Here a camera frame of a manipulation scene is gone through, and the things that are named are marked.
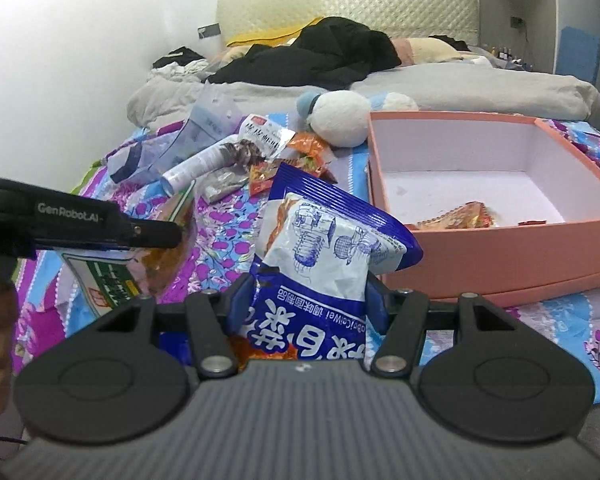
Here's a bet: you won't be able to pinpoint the orange snack in box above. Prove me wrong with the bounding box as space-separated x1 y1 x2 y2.
408 200 495 231

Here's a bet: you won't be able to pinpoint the orange snack packet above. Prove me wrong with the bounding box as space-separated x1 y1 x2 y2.
287 132 332 164

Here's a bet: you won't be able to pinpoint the grey duvet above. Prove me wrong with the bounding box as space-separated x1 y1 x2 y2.
126 63 600 130

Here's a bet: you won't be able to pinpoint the cream quilted headboard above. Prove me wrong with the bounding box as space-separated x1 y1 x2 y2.
216 0 479 44

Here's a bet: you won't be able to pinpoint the clothes heap at wall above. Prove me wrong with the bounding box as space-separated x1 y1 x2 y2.
148 47 210 81

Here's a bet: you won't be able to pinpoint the yellow pillow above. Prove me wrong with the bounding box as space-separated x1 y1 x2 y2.
226 16 323 48

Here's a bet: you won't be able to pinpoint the pink cardboard box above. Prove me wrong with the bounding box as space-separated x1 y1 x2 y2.
368 112 600 307

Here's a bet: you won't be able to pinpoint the silver foil snack packet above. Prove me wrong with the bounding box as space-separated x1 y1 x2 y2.
198 165 249 204

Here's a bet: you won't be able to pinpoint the translucent plastic bag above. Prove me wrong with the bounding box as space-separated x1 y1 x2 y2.
106 84 244 185

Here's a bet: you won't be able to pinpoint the beige pink pillow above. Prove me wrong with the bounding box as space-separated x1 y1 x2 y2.
391 38 463 66

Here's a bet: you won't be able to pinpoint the blue white snack bag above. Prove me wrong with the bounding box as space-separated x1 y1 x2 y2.
230 164 424 364

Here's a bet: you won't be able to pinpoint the white wardrobe shelf unit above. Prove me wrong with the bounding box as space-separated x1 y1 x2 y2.
478 0 600 90

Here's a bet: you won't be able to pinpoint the grey wall socket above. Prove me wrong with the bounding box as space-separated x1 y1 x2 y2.
197 23 221 40

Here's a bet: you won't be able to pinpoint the small red packet in box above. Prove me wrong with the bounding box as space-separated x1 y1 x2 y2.
517 220 547 226

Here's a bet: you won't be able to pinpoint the green clear snack packet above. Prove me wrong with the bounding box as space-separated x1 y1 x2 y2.
60 184 197 318

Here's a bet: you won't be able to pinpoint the blue chair back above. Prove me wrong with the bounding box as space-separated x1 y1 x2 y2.
555 26 600 84

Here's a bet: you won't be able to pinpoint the white red snack packet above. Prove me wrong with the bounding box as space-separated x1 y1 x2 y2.
237 114 296 159

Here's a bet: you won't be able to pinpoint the colourful floral bedsheet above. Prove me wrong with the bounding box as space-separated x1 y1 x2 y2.
14 119 600 403

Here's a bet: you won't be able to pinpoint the white cylindrical tube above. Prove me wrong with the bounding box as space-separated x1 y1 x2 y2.
160 134 238 196

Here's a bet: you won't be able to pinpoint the black clothing pile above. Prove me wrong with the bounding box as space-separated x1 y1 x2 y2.
208 16 401 91

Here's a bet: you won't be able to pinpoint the white plush toy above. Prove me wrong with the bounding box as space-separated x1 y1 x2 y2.
297 90 419 148

